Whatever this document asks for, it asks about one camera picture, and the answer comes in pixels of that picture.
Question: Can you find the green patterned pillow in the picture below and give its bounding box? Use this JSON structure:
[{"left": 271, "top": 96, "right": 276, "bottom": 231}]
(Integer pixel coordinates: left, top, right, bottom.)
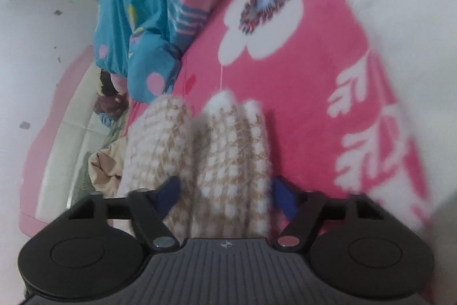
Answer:
[{"left": 73, "top": 148, "right": 97, "bottom": 192}]

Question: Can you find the white fluffy garment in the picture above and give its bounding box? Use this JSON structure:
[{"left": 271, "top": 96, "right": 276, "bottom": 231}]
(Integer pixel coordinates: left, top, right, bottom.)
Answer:
[{"left": 346, "top": 0, "right": 457, "bottom": 230}]

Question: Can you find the pink and white headboard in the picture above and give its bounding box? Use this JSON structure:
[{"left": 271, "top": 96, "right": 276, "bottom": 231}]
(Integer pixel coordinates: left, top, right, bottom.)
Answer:
[{"left": 19, "top": 44, "right": 136, "bottom": 230}]

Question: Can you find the beige white checked coat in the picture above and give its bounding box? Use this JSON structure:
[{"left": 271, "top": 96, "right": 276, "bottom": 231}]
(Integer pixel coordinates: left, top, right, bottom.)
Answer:
[{"left": 118, "top": 89, "right": 275, "bottom": 239}]

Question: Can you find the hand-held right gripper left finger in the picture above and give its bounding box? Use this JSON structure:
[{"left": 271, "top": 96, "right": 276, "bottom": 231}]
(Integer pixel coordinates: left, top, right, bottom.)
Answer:
[{"left": 66, "top": 176, "right": 181, "bottom": 250}]

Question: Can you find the cream garment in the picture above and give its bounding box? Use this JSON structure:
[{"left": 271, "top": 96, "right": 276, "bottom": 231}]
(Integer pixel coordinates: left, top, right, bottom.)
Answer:
[{"left": 87, "top": 139, "right": 129, "bottom": 198}]

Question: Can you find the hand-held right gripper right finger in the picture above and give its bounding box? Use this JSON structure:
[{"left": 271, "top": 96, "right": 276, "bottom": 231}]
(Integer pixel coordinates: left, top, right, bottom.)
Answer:
[{"left": 273, "top": 176, "right": 384, "bottom": 252}]

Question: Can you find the blue and pink dotted quilt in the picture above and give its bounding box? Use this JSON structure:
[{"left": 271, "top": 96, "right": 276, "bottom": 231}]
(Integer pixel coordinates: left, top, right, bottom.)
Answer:
[{"left": 93, "top": 0, "right": 209, "bottom": 103}]

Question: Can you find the brown plush toy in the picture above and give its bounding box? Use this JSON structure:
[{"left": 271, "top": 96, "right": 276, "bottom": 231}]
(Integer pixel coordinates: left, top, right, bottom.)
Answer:
[{"left": 93, "top": 71, "right": 130, "bottom": 127}]

